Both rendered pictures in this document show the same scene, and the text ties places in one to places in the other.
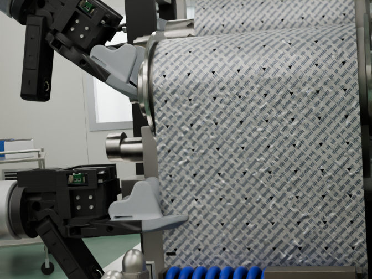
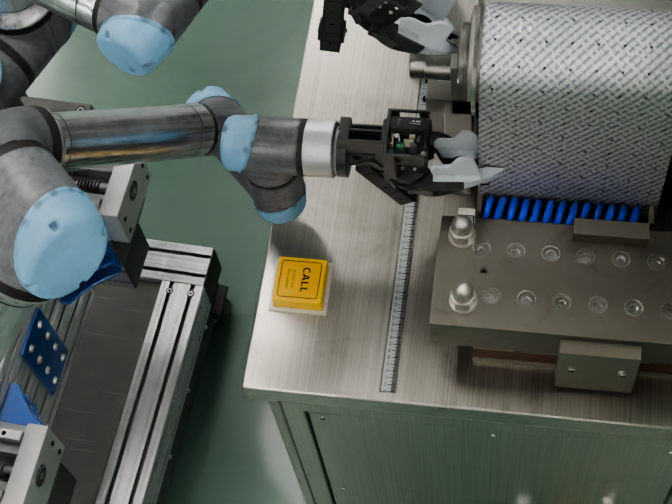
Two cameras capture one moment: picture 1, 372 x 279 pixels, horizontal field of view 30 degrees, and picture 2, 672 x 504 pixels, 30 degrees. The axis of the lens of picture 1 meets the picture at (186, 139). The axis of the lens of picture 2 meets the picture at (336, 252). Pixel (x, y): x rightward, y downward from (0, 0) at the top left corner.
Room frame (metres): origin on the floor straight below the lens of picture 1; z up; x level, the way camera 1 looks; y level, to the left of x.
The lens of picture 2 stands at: (-0.04, 0.19, 2.47)
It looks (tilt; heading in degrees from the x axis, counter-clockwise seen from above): 61 degrees down; 3
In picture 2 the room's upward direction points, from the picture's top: 11 degrees counter-clockwise
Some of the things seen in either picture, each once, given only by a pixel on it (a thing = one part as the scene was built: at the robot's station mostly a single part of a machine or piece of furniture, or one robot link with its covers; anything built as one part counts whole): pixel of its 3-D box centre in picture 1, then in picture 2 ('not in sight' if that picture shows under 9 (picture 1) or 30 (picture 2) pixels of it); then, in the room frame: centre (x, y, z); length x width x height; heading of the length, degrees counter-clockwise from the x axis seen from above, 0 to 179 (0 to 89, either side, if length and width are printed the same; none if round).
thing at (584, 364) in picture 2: not in sight; (596, 368); (0.58, -0.08, 0.96); 0.10 x 0.03 x 0.11; 76
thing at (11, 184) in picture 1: (10, 210); (324, 146); (0.87, 0.23, 1.11); 0.08 x 0.05 x 0.08; 166
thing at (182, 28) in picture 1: (187, 39); not in sight; (1.13, -0.01, 1.33); 0.06 x 0.06 x 0.06; 76
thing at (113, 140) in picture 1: (117, 147); (418, 63); (0.94, 0.09, 1.18); 0.04 x 0.02 x 0.04; 166
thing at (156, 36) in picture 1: (162, 89); (478, 53); (0.88, 0.03, 1.25); 0.15 x 0.01 x 0.15; 166
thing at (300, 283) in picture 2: not in sight; (300, 283); (0.79, 0.29, 0.91); 0.07 x 0.07 x 0.02; 76
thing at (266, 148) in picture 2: not in sight; (266, 146); (0.89, 0.30, 1.11); 0.11 x 0.08 x 0.09; 76
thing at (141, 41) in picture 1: (151, 42); not in sight; (1.15, 0.05, 1.33); 0.06 x 0.03 x 0.03; 76
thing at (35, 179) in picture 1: (68, 202); (385, 149); (0.85, 0.15, 1.12); 0.12 x 0.08 x 0.09; 76
